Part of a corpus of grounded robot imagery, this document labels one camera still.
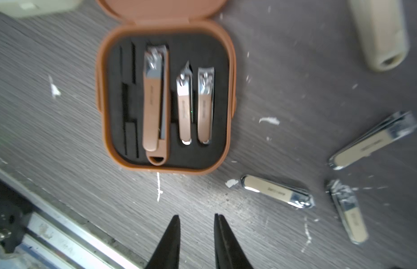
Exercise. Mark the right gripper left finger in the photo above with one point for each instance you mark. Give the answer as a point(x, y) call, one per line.
point(166, 255)

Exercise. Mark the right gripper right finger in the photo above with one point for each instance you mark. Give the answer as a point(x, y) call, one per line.
point(228, 252)

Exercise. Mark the brown nail clipper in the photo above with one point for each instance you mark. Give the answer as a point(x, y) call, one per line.
point(155, 102)

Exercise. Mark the brown nail kit case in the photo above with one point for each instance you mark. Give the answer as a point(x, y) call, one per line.
point(190, 34)

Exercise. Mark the small brown nail tool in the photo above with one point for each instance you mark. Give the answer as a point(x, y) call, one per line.
point(184, 89)

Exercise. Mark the cream nail kit case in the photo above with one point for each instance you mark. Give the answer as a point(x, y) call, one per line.
point(29, 8)

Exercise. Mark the small cream clipper left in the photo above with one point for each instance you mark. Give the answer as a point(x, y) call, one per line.
point(293, 196)

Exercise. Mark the small cream clipper middle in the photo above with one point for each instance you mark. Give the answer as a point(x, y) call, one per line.
point(346, 203)

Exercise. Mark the small cream clipper upright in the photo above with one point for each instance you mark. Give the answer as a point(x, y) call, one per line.
point(391, 129)

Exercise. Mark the silver cream nail clipper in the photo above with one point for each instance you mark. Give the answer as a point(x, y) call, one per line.
point(382, 32)

